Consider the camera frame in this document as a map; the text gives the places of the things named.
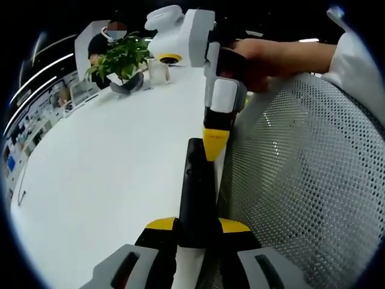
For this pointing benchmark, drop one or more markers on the clear glass container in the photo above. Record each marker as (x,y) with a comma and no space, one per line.
(158,72)

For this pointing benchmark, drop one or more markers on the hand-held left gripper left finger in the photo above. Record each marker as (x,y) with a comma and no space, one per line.
(153,241)

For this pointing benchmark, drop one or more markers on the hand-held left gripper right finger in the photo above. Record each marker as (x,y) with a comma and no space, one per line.
(237,244)

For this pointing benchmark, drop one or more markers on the white office chair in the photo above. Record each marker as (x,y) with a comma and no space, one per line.
(82,93)

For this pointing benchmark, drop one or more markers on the green potted plant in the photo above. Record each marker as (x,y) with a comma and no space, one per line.
(123,57)

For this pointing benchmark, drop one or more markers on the ceiling light strip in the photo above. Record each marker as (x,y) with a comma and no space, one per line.
(39,70)
(27,99)

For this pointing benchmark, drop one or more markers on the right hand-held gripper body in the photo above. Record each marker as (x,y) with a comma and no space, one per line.
(192,36)

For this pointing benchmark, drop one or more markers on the grey mesh office chair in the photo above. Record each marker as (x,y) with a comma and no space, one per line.
(316,180)

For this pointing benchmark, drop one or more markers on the black remote control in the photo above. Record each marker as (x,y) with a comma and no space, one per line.
(195,195)

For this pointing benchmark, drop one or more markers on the person's right hand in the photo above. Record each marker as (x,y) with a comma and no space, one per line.
(258,60)

